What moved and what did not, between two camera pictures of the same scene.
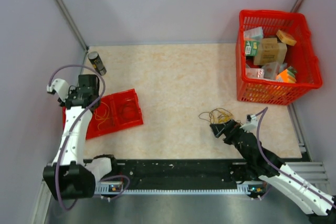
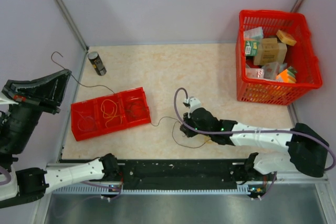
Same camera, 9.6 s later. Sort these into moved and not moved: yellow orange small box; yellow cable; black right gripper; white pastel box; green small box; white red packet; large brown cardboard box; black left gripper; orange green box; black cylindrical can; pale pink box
Moved: black left gripper; yellow cable; black right gripper
Not moved: green small box; white pastel box; orange green box; white red packet; pale pink box; yellow orange small box; large brown cardboard box; black cylindrical can
